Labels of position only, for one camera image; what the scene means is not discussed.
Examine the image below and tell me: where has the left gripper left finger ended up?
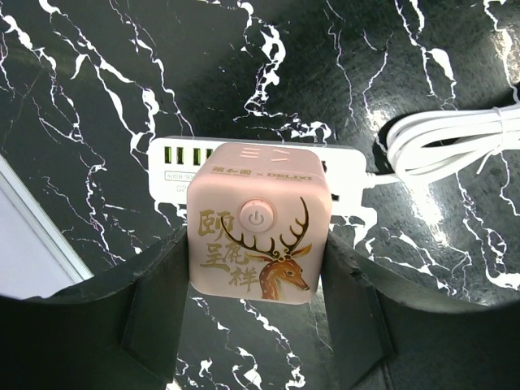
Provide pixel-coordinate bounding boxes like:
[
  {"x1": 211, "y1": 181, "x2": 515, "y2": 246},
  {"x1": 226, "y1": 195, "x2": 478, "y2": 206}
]
[{"x1": 1, "y1": 228, "x2": 189, "y2": 389}]

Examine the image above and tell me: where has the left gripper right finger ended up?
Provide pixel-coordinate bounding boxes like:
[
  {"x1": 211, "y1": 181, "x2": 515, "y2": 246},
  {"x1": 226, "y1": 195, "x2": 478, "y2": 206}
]
[{"x1": 321, "y1": 234, "x2": 519, "y2": 389}]

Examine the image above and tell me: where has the beige cube adapter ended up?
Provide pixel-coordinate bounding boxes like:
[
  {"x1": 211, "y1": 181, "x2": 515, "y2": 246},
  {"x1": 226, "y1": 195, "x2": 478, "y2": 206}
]
[{"x1": 187, "y1": 143, "x2": 332, "y2": 305}]

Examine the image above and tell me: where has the white power strip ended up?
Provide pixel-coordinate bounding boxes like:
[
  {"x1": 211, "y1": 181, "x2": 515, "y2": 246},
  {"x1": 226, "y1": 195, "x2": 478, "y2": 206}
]
[{"x1": 146, "y1": 136, "x2": 379, "y2": 249}]

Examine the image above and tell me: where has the black marbled table mat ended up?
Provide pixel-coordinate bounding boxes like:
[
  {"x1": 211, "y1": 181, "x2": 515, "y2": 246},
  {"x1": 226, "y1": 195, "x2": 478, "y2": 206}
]
[{"x1": 1, "y1": 1, "x2": 519, "y2": 389}]

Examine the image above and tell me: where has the left aluminium frame post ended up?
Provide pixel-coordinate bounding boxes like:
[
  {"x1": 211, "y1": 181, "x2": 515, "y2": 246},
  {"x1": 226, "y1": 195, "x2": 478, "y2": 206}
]
[{"x1": 1, "y1": 158, "x2": 93, "y2": 300}]

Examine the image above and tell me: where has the white coiled strip cable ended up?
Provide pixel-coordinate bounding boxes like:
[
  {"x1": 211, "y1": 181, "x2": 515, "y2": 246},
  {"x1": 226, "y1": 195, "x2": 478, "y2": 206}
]
[{"x1": 365, "y1": 101, "x2": 520, "y2": 190}]

